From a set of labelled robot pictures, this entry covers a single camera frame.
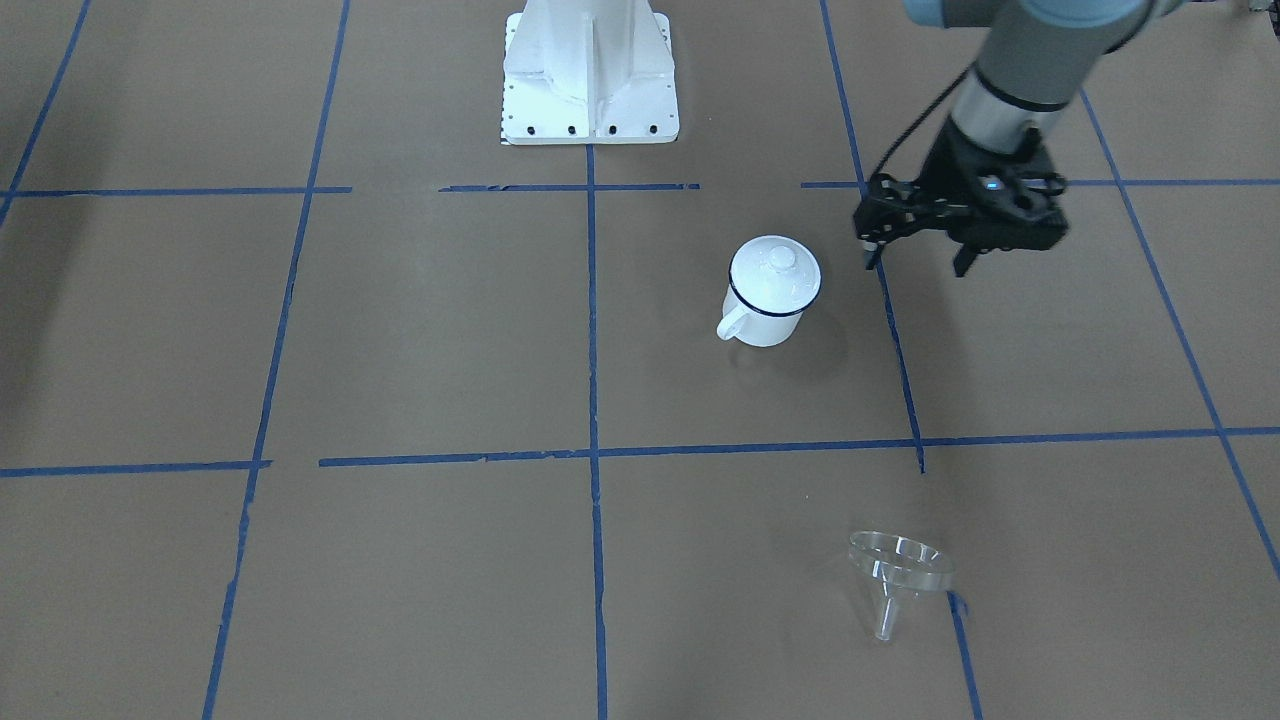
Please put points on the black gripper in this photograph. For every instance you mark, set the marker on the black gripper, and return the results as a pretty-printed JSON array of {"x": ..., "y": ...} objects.
[{"x": 953, "y": 163}]

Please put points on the white pedestal column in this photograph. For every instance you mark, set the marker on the white pedestal column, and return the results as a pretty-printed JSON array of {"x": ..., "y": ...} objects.
[{"x": 582, "y": 72}]

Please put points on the white enamel mug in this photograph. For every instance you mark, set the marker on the white enamel mug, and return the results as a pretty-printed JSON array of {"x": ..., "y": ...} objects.
[{"x": 738, "y": 322}]

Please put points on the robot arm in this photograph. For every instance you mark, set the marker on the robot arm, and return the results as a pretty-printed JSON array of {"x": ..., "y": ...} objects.
[{"x": 1034, "y": 60}]

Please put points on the clear plastic funnel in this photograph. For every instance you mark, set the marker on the clear plastic funnel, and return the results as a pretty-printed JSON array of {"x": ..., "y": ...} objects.
[{"x": 899, "y": 569}]

